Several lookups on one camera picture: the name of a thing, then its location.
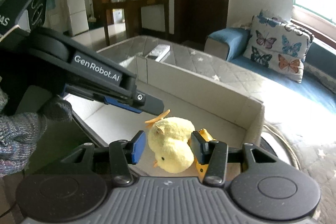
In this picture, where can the white refrigerator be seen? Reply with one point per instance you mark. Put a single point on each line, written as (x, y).
(77, 17)

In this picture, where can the white remote control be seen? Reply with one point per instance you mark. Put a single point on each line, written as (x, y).
(159, 52)

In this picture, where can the orange plastic dinosaur toy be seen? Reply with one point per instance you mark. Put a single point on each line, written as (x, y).
(202, 145)

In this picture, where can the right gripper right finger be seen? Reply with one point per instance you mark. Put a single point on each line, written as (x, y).
(212, 156)

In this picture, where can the white lined cardboard box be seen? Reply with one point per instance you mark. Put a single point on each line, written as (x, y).
(228, 115)

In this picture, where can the yellow plush chick toy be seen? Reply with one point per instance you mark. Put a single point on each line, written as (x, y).
(168, 137)

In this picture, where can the round black induction cooktop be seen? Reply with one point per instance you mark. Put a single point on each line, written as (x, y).
(273, 142)

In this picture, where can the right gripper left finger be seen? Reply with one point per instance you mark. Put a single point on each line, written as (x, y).
(123, 153)

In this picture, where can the grey knitted glove hand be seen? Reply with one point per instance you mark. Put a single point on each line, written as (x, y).
(21, 132)

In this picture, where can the butterfly print pillow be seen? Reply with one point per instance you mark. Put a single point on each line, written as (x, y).
(275, 36)

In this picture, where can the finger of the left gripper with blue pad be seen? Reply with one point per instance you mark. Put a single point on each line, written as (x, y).
(147, 105)

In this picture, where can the blue sofa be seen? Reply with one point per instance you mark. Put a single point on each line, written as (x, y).
(230, 44)

